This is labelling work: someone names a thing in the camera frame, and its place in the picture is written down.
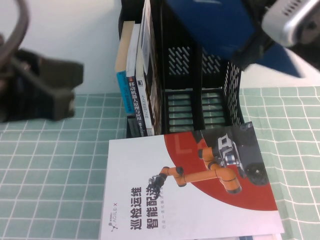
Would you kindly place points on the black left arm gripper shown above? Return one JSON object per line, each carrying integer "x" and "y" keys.
{"x": 22, "y": 87}

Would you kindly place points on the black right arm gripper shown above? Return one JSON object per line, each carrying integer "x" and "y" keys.
{"x": 312, "y": 52}

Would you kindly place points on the blue industrial robot brochure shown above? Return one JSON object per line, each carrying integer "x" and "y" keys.
{"x": 212, "y": 25}

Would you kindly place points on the cyan spine book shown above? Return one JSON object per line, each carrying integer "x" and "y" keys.
{"x": 123, "y": 92}

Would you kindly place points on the black plastic book holder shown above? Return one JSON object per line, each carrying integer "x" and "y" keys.
{"x": 197, "y": 100}

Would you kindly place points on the black spine robotics book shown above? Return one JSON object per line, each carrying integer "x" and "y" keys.
{"x": 133, "y": 100}

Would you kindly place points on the white spine book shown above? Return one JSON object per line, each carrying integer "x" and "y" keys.
{"x": 145, "y": 105}

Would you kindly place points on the green checkered tablecloth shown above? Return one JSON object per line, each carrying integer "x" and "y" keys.
{"x": 50, "y": 162}

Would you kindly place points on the white brochure with dark cover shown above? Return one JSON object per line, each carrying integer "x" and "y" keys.
{"x": 155, "y": 75}

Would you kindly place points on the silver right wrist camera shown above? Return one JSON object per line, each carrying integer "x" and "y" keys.
{"x": 287, "y": 22}

